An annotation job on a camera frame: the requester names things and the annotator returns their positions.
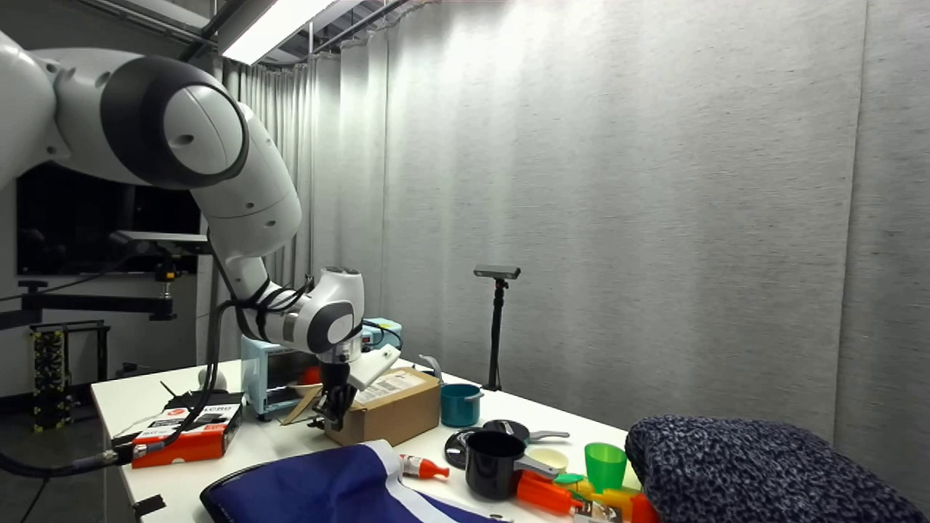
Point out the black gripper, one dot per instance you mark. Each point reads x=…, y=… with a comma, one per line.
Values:
x=338, y=379

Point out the blue cloth with white band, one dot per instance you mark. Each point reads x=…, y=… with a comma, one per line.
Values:
x=308, y=489

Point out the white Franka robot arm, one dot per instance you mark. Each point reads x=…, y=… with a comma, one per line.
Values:
x=162, y=133

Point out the brown cardboard box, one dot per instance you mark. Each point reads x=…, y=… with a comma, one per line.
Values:
x=392, y=409

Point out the orange ketchup bottle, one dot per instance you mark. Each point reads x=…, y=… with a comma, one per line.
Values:
x=421, y=468

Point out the teal toy kettle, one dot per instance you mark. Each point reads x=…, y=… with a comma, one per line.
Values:
x=430, y=367

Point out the black lid with silver knob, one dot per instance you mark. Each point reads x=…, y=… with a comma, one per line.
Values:
x=455, y=449

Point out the orange red flat box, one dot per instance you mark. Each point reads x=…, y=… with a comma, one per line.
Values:
x=177, y=444

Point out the black mug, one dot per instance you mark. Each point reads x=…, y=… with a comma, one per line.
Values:
x=494, y=465

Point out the small dark frying pan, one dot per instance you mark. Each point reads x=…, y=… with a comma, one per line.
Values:
x=527, y=430

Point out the black table clamp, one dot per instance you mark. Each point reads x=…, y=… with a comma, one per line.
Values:
x=145, y=504

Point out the pale yellow plate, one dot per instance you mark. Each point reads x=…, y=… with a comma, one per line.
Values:
x=550, y=456

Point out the orange toy food pile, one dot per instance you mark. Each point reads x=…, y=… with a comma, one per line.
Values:
x=582, y=498

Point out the green plastic cup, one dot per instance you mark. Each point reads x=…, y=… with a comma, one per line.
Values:
x=604, y=465

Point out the black metal rack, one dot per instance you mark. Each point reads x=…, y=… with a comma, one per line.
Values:
x=59, y=373

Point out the speckled dark blue cushion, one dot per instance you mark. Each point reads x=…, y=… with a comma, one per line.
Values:
x=755, y=475

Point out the black camera on stand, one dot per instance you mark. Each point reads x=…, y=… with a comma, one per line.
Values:
x=497, y=290

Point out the black wall monitor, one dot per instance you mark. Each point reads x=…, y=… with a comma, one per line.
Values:
x=77, y=221

